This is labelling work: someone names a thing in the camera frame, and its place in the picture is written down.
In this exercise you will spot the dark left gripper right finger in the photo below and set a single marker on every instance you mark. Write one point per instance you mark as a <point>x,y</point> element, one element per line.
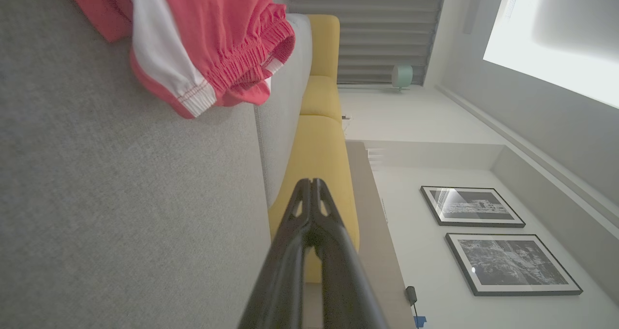
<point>346,280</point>

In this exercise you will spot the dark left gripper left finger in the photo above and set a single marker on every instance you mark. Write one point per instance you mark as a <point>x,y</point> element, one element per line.
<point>283,271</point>

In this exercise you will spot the red white basketball shorts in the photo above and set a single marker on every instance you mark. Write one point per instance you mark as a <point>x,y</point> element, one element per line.
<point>222,34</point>

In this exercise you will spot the small blue object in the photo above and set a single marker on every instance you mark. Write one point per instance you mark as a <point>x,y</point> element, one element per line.
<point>420,321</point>

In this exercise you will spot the wide yellow sofa backrest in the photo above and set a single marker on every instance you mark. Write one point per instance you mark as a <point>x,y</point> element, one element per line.
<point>319,174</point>

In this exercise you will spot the long grey sofa seat cushion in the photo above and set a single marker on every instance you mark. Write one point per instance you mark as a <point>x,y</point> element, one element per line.
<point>280,145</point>

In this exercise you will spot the black framed monochrome picture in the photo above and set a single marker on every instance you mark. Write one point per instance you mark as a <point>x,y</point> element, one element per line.
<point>512,263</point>
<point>471,207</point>

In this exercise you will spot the narrow yellow sofa backrest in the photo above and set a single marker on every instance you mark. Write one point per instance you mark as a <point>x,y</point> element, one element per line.
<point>321,97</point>

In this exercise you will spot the teal table lamp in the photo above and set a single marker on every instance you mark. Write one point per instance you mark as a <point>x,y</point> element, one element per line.
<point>402,75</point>

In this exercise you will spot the yellow sofa end backrest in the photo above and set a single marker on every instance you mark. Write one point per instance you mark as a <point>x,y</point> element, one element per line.
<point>324,43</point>

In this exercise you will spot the short grey sofa seat cushion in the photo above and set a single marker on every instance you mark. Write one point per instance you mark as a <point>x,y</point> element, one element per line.
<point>302,38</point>

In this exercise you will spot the grey pleated curtain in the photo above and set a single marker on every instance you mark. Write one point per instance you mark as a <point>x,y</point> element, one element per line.
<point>382,24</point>

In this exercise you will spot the bright ceiling light panel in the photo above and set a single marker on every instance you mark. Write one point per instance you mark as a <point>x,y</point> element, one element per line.
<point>566,34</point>

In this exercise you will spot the black wall plug adapter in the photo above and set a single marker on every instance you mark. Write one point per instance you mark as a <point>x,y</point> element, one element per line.
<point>411,295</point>

